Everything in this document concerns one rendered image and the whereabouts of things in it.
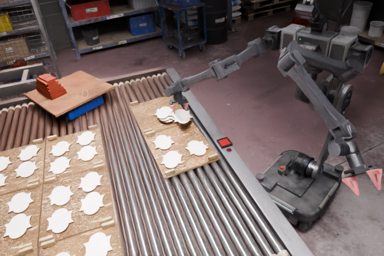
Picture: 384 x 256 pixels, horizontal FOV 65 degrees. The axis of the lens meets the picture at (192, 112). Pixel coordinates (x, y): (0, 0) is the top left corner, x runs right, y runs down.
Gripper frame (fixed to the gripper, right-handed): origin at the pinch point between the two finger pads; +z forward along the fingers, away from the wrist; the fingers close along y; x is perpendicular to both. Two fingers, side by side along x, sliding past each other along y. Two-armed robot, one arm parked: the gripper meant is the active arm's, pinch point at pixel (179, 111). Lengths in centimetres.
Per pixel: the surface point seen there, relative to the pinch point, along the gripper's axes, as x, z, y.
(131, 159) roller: -18.7, 15.9, -37.5
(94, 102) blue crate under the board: 50, -1, -56
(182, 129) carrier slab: -4.1, 11.4, -0.7
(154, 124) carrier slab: 8.4, 9.4, -17.7
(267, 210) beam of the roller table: -78, 26, 21
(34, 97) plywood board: 63, -9, -98
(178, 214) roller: -66, 24, -21
